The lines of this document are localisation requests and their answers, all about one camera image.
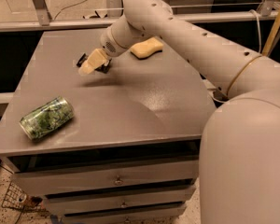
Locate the black rxbar chocolate bar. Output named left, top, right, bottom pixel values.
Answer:
left=77, top=53, right=111, bottom=74

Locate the grey drawer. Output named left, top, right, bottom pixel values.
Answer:
left=45, top=185, right=195, bottom=216
left=12, top=158, right=198, bottom=196
left=63, top=203, right=186, bottom=224

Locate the black floor cable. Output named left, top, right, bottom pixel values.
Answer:
left=53, top=0, right=106, bottom=21

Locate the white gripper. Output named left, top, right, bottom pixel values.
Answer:
left=78, top=26, right=128, bottom=76

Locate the grey drawer cabinet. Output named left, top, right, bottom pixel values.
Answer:
left=0, top=28, right=217, bottom=224

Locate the grey metal railing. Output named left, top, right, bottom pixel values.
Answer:
left=0, top=0, right=280, bottom=31

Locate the middle grey drawer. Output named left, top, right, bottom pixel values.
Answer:
left=45, top=185, right=195, bottom=216

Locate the top grey drawer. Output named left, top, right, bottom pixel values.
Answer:
left=12, top=158, right=198, bottom=196

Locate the yellow sponge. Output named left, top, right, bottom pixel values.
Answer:
left=130, top=37, right=163, bottom=59

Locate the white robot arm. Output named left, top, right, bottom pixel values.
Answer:
left=79, top=0, right=280, bottom=224

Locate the metal wire basket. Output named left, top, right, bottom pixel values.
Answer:
left=2, top=182, right=44, bottom=212

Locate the bottom grey drawer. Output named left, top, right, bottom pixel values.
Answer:
left=63, top=203, right=186, bottom=224

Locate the green soda can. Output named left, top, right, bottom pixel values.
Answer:
left=20, top=96, right=74, bottom=140

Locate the white cable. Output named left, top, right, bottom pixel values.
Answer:
left=248, top=9, right=263, bottom=54

